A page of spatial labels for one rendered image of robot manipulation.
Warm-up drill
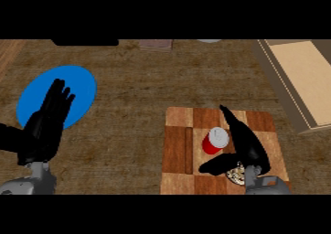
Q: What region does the checkered wooden cutting board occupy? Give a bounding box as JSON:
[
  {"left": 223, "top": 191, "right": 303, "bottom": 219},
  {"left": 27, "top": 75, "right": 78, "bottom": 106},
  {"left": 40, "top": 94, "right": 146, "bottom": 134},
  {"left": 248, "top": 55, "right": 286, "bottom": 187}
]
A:
[{"left": 159, "top": 106, "right": 291, "bottom": 196}]

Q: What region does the red can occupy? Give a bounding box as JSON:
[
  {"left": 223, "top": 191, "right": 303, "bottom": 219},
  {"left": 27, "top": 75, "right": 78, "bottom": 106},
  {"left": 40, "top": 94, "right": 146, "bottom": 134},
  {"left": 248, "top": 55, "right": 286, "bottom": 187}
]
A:
[{"left": 201, "top": 126, "right": 230, "bottom": 155}]

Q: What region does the pinkish grey block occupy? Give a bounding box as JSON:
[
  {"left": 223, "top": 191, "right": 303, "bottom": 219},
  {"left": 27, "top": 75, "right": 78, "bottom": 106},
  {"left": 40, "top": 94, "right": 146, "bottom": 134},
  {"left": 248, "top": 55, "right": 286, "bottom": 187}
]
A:
[{"left": 137, "top": 39, "right": 174, "bottom": 51}]

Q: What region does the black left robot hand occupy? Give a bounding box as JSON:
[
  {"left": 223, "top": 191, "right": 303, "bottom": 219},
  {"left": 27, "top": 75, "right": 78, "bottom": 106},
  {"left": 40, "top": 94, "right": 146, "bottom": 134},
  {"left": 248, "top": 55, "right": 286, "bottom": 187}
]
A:
[{"left": 0, "top": 78, "right": 77, "bottom": 167}]

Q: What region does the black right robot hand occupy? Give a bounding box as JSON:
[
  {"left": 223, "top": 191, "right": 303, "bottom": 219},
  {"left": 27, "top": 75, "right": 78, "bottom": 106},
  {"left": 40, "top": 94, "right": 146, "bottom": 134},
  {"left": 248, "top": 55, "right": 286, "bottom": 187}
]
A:
[{"left": 196, "top": 104, "right": 272, "bottom": 176}]

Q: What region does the speckled pale round object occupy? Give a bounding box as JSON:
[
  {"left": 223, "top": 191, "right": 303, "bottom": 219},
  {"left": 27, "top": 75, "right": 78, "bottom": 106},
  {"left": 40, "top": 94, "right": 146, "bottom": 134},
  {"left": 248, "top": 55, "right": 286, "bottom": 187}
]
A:
[{"left": 224, "top": 161, "right": 247, "bottom": 186}]

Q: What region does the blue oval plate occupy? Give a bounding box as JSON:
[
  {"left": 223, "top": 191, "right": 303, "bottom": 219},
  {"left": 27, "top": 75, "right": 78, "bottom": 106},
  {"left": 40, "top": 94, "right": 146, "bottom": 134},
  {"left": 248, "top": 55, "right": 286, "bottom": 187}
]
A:
[{"left": 16, "top": 65, "right": 99, "bottom": 131}]

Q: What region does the cardboard box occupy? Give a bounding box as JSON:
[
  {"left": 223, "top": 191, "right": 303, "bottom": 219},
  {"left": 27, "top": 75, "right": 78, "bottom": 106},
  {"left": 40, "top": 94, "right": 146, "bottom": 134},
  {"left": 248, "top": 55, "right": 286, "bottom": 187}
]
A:
[{"left": 251, "top": 39, "right": 331, "bottom": 135}]

